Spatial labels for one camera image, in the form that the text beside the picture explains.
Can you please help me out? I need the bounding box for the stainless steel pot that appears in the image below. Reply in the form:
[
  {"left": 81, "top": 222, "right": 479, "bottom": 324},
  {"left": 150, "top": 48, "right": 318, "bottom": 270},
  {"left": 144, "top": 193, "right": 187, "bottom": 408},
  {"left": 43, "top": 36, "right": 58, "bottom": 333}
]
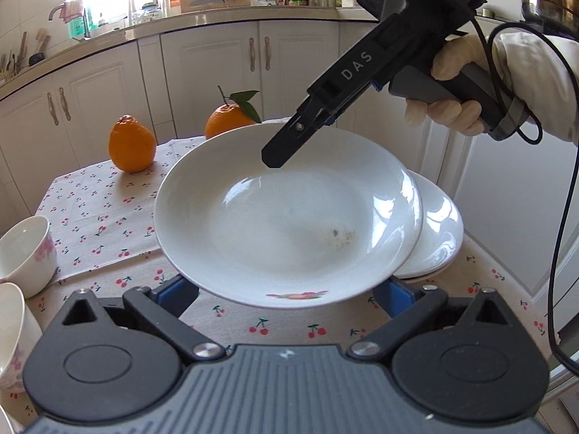
[{"left": 509, "top": 0, "right": 579, "bottom": 37}]

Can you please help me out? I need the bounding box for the metal kitchen faucet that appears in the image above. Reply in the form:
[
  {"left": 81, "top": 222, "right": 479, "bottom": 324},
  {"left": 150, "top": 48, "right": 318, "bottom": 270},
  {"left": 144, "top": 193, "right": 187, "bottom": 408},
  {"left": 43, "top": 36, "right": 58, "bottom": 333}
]
[{"left": 49, "top": 2, "right": 89, "bottom": 39}]

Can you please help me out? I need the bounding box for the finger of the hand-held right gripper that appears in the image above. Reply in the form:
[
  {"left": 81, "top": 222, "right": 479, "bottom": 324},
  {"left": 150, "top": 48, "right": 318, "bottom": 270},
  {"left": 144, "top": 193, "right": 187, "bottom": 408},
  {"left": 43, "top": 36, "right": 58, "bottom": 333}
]
[{"left": 261, "top": 95, "right": 345, "bottom": 169}]

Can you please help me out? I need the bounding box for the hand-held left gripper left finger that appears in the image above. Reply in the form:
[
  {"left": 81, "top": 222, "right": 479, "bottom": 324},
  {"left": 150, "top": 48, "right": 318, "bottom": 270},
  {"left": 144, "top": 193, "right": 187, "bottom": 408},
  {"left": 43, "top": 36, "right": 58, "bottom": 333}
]
[{"left": 56, "top": 276, "right": 227, "bottom": 362}]

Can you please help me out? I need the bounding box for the green dish soap bottle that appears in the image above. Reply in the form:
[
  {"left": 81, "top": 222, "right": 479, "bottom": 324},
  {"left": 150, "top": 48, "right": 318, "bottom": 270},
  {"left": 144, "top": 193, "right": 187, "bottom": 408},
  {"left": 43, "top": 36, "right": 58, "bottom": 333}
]
[{"left": 68, "top": 13, "right": 89, "bottom": 39}]

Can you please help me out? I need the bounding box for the pink dish cloth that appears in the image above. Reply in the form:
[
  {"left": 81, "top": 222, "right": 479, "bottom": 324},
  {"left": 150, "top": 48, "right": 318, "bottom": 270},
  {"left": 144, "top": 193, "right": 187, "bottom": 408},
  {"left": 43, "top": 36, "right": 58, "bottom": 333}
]
[{"left": 59, "top": 0, "right": 84, "bottom": 21}]

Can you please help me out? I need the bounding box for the large white bowl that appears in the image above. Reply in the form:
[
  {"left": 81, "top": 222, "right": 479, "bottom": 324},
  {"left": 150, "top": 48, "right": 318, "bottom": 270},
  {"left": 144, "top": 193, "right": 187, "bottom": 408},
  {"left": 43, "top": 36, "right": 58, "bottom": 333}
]
[{"left": 0, "top": 282, "right": 42, "bottom": 390}]

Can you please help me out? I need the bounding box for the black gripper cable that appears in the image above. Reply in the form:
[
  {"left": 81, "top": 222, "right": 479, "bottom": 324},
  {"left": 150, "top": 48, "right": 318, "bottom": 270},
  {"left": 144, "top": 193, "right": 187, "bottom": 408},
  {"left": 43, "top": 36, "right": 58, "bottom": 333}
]
[{"left": 470, "top": 9, "right": 579, "bottom": 367}]

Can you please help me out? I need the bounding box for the white bowl pink floral print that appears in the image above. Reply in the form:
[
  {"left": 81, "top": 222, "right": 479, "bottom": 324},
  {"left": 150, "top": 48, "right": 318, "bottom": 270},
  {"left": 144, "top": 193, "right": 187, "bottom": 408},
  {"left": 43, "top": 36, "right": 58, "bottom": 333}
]
[{"left": 0, "top": 216, "right": 58, "bottom": 298}]

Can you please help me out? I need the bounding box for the person's right hand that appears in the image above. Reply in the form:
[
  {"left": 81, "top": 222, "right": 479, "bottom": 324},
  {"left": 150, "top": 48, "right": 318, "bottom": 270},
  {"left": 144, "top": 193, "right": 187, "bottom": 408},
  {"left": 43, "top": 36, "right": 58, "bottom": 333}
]
[{"left": 405, "top": 34, "right": 496, "bottom": 135}]

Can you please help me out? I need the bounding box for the orange with green leaf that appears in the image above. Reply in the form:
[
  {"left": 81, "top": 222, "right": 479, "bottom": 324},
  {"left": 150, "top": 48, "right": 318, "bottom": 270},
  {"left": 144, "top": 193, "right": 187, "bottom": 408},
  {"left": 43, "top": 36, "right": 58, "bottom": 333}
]
[{"left": 204, "top": 85, "right": 263, "bottom": 141}]

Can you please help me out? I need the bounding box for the utensil holder with utensils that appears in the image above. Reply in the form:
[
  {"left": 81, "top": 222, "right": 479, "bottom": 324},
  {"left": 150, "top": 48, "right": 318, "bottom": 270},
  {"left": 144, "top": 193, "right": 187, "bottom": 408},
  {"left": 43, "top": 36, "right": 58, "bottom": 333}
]
[{"left": 0, "top": 29, "right": 50, "bottom": 83}]

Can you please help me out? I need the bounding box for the cherry print tablecloth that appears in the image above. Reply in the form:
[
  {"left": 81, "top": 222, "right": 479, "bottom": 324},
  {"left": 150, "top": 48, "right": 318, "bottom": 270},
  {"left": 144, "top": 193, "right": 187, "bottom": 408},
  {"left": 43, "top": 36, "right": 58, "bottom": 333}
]
[{"left": 0, "top": 116, "right": 555, "bottom": 434}]

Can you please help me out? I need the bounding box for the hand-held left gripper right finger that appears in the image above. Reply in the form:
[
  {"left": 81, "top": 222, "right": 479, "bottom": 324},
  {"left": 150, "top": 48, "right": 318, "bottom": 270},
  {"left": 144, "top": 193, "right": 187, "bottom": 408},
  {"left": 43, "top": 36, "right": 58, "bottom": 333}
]
[{"left": 346, "top": 278, "right": 512, "bottom": 362}]

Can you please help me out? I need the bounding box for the bumpy-topped orange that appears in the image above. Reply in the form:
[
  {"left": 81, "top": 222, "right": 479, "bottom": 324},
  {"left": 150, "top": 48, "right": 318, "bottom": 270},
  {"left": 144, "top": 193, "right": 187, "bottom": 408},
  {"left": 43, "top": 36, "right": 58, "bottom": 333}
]
[{"left": 109, "top": 115, "right": 157, "bottom": 173}]

